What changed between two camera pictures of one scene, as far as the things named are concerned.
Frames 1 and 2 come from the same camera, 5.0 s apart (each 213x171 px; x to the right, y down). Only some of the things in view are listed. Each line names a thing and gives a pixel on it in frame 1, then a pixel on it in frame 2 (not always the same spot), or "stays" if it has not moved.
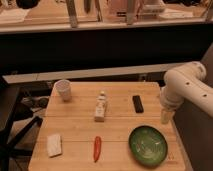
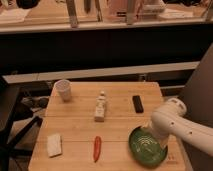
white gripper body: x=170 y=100 to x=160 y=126
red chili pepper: x=97 y=148 stays
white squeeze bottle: x=100 y=109 stays
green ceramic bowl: x=148 y=146 stays
